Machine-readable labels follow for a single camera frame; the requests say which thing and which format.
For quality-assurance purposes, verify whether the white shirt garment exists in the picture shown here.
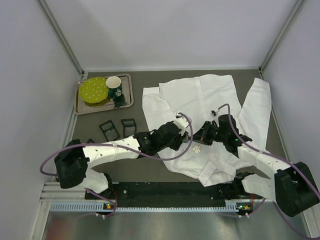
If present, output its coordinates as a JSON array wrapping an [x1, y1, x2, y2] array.
[[142, 74, 272, 187]]

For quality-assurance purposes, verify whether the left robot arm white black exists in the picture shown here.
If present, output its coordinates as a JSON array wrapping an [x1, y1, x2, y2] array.
[[54, 117, 189, 194]]

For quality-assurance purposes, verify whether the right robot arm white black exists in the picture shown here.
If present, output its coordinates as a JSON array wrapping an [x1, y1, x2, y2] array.
[[193, 114, 320, 217]]

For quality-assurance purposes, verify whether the sparkly snowflake brooch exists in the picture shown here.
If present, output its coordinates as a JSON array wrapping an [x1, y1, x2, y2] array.
[[192, 145, 201, 154]]

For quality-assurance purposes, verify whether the silver metal tray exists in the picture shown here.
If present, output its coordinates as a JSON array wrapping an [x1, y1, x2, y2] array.
[[74, 73, 134, 115]]

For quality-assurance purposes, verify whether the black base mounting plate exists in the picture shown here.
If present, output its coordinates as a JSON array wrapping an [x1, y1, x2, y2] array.
[[100, 182, 253, 207]]

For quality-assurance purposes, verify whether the white cup dark base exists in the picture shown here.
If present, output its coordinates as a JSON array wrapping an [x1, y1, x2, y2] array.
[[105, 76, 123, 99]]

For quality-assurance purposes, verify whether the green polka dot plate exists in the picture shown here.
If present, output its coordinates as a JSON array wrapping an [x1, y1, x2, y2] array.
[[78, 77, 109, 104]]

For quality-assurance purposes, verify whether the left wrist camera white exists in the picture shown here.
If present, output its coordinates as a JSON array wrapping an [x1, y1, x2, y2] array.
[[173, 112, 192, 133]]

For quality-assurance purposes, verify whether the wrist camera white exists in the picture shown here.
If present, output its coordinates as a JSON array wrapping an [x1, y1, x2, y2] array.
[[173, 112, 192, 133], [211, 109, 220, 118]]

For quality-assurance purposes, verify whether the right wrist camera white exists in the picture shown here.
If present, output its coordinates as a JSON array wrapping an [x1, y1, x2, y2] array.
[[211, 109, 220, 118]]

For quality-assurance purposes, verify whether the black square frame right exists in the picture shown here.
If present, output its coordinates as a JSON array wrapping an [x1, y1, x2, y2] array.
[[120, 118, 137, 138]]

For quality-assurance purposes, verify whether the black square frame left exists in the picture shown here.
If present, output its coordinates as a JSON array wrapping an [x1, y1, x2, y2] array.
[[99, 120, 120, 142]]

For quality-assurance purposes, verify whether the grey slotted cable duct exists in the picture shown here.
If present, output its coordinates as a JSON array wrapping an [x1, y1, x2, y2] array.
[[50, 202, 252, 213]]

